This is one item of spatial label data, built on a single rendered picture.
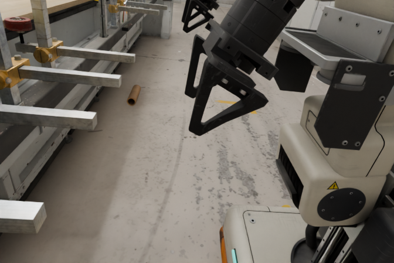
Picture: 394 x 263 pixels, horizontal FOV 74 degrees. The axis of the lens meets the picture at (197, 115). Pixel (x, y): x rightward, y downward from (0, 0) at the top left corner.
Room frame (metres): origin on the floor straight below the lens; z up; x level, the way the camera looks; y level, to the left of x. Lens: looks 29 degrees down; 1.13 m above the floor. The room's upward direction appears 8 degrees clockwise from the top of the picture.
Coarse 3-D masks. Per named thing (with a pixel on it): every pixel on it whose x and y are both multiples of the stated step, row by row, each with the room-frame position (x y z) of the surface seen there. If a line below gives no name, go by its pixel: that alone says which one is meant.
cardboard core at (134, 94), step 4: (132, 88) 2.31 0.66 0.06; (136, 88) 2.27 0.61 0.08; (140, 88) 2.35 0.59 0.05; (132, 92) 2.19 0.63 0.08; (136, 92) 2.21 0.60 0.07; (128, 96) 2.14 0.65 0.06; (132, 96) 2.10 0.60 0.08; (136, 96) 2.14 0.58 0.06; (128, 100) 2.10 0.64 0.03; (132, 100) 2.15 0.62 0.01; (136, 100) 2.10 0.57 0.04; (128, 104) 2.07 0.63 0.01; (132, 104) 2.07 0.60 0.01
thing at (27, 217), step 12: (0, 204) 0.24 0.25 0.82; (12, 204) 0.24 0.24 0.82; (24, 204) 0.24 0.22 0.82; (36, 204) 0.25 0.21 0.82; (0, 216) 0.22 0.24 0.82; (12, 216) 0.22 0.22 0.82; (24, 216) 0.22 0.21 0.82; (36, 216) 0.23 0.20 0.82; (0, 228) 0.22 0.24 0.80; (12, 228) 0.22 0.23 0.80; (24, 228) 0.22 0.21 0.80; (36, 228) 0.22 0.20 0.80
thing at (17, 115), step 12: (0, 108) 0.46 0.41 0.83; (12, 108) 0.47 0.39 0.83; (24, 108) 0.47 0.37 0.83; (36, 108) 0.48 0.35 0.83; (48, 108) 0.49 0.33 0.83; (0, 120) 0.45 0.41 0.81; (12, 120) 0.45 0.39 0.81; (24, 120) 0.46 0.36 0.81; (36, 120) 0.46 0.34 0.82; (48, 120) 0.46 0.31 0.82; (60, 120) 0.46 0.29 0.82; (72, 120) 0.47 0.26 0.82; (84, 120) 0.47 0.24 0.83; (96, 120) 0.49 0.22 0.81
